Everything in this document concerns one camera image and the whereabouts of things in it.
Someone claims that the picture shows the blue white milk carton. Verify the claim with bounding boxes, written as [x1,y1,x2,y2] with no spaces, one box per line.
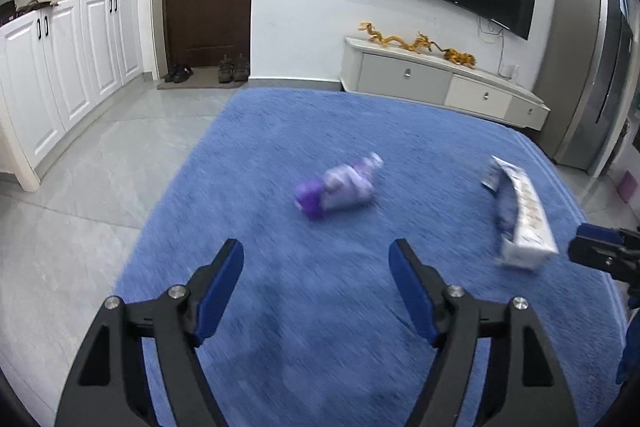
[482,156,559,271]

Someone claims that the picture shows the purple small bin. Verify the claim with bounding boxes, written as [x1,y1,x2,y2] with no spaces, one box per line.
[616,170,638,204]

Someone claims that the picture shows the white wall cabinets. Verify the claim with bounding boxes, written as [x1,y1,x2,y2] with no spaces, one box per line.
[1,0,143,192]

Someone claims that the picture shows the dark shoes by door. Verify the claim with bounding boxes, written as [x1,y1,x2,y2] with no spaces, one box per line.
[160,54,250,89]

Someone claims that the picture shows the white grey TV cabinet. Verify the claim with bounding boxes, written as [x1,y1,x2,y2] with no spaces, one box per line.
[340,38,550,131]

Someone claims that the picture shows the grey double door refrigerator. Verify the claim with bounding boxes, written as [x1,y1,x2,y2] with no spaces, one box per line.
[534,0,634,171]

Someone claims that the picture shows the golden dragon ornament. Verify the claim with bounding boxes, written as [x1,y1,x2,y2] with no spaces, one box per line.
[358,22,476,68]

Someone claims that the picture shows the blue towel table cover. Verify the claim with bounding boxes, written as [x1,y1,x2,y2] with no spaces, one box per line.
[116,89,626,426]

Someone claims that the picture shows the small purple wrapper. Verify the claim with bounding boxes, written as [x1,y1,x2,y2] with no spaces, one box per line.
[294,153,384,220]

